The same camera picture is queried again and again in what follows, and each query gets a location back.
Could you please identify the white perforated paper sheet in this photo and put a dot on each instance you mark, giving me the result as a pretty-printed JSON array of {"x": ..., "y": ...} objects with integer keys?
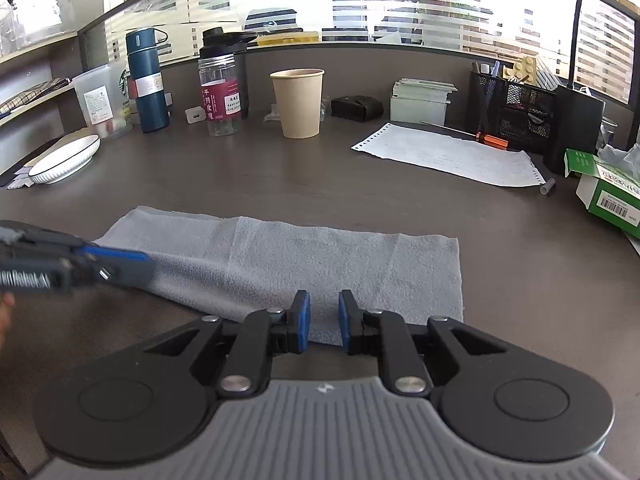
[{"x": 450, "y": 155}]

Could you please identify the dark blue thermos bottle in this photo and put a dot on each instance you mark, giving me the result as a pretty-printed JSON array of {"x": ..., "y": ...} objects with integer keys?
[{"x": 150, "y": 105}]

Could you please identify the white crumpled tissue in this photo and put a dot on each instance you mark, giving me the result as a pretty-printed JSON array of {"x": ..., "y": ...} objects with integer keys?
[{"x": 620, "y": 157}]

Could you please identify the white charger adapter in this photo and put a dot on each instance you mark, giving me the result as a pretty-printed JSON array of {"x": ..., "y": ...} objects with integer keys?
[{"x": 195, "y": 115}]

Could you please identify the yellow toy brick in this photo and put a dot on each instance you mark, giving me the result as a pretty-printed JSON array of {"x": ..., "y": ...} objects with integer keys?
[{"x": 522, "y": 67}]

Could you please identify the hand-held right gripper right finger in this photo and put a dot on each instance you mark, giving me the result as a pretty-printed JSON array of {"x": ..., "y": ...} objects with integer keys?
[{"x": 345, "y": 320}]

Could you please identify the translucent plastic cup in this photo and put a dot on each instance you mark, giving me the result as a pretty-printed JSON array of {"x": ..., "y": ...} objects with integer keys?
[{"x": 100, "y": 105}]

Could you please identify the pale green box stack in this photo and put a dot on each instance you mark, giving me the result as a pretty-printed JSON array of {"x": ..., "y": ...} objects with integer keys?
[{"x": 417, "y": 107}]

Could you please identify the person's left hand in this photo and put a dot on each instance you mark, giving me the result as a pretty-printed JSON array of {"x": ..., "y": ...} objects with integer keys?
[{"x": 4, "y": 315}]

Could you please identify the white bowl black rim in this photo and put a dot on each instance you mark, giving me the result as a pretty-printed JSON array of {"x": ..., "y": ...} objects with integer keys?
[{"x": 62, "y": 160}]

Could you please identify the black upright box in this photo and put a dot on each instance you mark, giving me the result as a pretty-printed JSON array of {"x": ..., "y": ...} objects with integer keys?
[{"x": 572, "y": 130}]

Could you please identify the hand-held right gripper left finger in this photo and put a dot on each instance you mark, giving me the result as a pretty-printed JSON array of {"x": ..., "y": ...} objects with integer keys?
[{"x": 301, "y": 320}]

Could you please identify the black pouch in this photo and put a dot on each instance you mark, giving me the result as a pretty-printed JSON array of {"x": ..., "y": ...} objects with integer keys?
[{"x": 357, "y": 108}]

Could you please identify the small white paper slips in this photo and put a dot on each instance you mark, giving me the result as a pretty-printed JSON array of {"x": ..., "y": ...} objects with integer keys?
[{"x": 20, "y": 179}]

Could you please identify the small grey cylinder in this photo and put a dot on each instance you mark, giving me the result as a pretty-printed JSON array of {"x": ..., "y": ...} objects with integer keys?
[{"x": 546, "y": 188}]

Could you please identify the wooden shelf unit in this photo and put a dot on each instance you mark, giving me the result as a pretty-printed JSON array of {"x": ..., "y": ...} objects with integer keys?
[{"x": 40, "y": 43}]

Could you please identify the green white tissue box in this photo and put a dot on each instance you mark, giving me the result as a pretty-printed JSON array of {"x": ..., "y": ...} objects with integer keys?
[{"x": 610, "y": 195}]

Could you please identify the clear plastic jar red label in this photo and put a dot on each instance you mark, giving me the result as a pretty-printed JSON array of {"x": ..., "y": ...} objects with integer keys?
[{"x": 220, "y": 100}]

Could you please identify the black mesh desk organizer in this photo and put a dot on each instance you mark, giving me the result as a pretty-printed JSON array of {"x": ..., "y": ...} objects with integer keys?
[{"x": 515, "y": 110}]

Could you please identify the tan paper cup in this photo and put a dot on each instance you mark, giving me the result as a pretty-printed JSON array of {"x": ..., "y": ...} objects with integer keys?
[{"x": 300, "y": 110}]

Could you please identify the grey towel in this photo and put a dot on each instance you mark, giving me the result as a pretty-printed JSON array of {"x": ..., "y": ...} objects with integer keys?
[{"x": 300, "y": 255}]

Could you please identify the dark grey desk partition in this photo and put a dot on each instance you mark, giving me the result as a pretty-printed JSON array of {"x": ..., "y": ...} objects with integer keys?
[{"x": 425, "y": 62}]

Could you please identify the checkered cloth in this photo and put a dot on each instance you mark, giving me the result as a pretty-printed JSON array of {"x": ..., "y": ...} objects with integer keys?
[{"x": 30, "y": 94}]

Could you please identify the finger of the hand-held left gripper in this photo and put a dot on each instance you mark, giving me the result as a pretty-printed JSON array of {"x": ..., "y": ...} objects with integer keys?
[
  {"x": 120, "y": 256},
  {"x": 130, "y": 274}
]

